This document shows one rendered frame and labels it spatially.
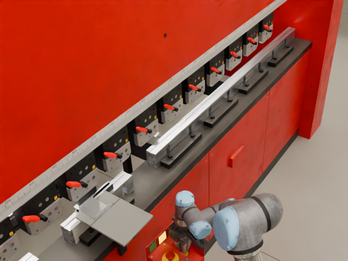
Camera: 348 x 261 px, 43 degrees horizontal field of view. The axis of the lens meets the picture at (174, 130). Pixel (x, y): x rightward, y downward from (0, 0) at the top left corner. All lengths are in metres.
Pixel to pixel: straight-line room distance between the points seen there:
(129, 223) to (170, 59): 0.73
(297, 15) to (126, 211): 2.11
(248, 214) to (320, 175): 2.24
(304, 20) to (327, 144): 1.07
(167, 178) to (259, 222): 0.88
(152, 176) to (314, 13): 1.79
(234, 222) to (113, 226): 0.64
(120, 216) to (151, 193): 0.30
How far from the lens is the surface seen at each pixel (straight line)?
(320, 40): 3.41
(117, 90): 1.73
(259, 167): 3.21
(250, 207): 1.34
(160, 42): 1.88
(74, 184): 1.67
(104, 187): 1.96
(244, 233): 1.32
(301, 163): 3.60
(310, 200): 3.32
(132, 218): 1.80
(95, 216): 1.84
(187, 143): 2.28
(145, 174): 2.17
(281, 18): 3.46
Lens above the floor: 2.33
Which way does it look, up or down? 37 degrees down
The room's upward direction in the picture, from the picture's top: 4 degrees counter-clockwise
